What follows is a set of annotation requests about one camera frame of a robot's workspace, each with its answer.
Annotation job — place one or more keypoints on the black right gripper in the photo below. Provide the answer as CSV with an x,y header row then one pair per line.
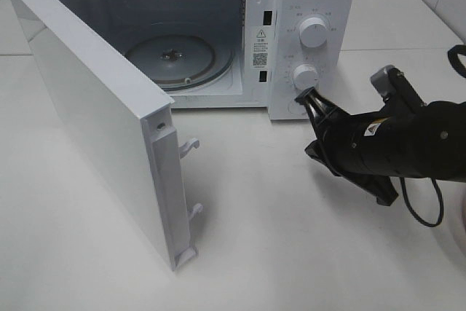
x,y
338,145

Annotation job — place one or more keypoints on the round white door-release button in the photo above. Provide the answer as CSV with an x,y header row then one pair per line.
x,y
297,110

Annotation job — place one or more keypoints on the white microwave door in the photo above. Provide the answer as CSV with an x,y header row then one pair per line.
x,y
119,118

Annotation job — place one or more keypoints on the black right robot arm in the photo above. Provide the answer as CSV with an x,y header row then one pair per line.
x,y
400,140

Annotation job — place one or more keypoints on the lower white timer knob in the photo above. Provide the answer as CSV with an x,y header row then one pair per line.
x,y
305,76

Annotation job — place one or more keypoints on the upper white power knob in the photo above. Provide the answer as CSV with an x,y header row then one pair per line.
x,y
313,31

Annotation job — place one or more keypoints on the white microwave oven body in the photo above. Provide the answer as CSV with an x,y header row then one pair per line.
x,y
263,34

